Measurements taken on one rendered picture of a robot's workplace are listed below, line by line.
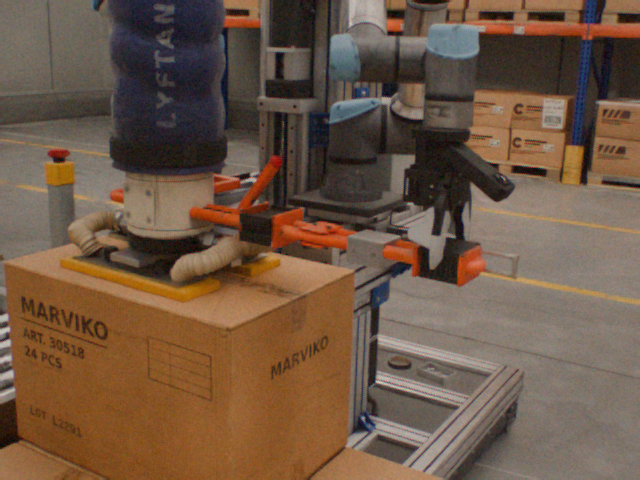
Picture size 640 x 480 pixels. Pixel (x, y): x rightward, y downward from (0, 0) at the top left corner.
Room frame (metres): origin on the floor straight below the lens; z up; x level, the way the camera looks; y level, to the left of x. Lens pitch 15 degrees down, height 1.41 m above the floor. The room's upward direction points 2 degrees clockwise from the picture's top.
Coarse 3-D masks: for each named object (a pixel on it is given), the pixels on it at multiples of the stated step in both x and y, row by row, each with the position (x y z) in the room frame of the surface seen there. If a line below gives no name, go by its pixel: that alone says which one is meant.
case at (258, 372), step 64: (64, 256) 1.54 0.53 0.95; (64, 320) 1.39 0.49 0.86; (128, 320) 1.30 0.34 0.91; (192, 320) 1.21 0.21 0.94; (256, 320) 1.22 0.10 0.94; (320, 320) 1.40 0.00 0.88; (64, 384) 1.40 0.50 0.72; (128, 384) 1.30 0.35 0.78; (192, 384) 1.21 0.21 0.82; (256, 384) 1.23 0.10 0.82; (320, 384) 1.40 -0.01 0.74; (64, 448) 1.41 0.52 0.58; (128, 448) 1.30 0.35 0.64; (192, 448) 1.22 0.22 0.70; (256, 448) 1.23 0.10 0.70; (320, 448) 1.41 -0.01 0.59
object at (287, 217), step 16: (256, 208) 1.37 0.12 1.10; (272, 208) 1.40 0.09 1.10; (288, 208) 1.38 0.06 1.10; (240, 224) 1.34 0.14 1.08; (256, 224) 1.31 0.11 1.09; (272, 224) 1.30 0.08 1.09; (288, 224) 1.33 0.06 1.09; (240, 240) 1.34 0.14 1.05; (256, 240) 1.31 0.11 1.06; (272, 240) 1.30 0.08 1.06; (288, 240) 1.33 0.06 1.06
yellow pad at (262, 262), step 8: (240, 256) 1.50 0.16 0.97; (256, 256) 1.50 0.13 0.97; (264, 256) 1.51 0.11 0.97; (272, 256) 1.52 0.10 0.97; (240, 264) 1.46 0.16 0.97; (248, 264) 1.46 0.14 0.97; (256, 264) 1.46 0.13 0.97; (264, 264) 1.47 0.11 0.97; (272, 264) 1.49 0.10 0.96; (240, 272) 1.45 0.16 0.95; (248, 272) 1.44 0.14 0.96; (256, 272) 1.45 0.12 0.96
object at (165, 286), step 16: (80, 256) 1.46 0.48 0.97; (96, 256) 1.47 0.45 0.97; (80, 272) 1.43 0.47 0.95; (96, 272) 1.40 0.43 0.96; (112, 272) 1.38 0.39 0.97; (128, 272) 1.37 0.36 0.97; (144, 272) 1.37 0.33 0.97; (160, 272) 1.36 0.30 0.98; (144, 288) 1.33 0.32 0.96; (160, 288) 1.31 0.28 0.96; (176, 288) 1.30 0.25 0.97; (192, 288) 1.31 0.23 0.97; (208, 288) 1.33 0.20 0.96
